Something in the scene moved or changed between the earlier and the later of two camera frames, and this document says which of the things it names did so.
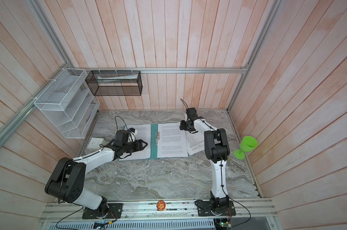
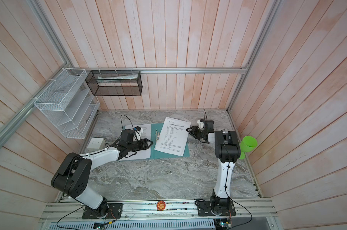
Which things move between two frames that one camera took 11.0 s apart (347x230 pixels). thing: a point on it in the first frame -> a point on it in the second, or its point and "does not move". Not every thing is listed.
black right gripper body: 184,125 -> 201,133
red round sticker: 161,205 does not move
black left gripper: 139,146 does not move
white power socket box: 95,142 does not move
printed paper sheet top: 144,133 does not move
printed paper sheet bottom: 195,142 -> 172,137
